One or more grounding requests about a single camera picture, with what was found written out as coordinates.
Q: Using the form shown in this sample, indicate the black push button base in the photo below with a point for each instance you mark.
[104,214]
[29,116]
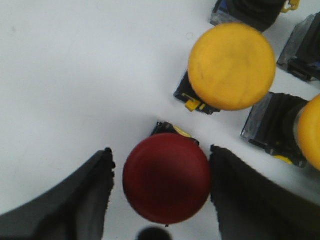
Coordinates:
[258,14]
[301,54]

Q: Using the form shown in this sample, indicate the red mushroom push button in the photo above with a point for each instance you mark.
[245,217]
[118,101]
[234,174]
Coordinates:
[167,178]

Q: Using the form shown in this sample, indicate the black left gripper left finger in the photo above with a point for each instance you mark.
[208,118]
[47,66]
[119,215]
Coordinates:
[75,209]

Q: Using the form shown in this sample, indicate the yellow mushroom push button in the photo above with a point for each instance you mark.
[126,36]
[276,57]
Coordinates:
[230,68]
[286,127]

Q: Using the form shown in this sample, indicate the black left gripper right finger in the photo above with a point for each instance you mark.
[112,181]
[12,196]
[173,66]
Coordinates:
[251,207]

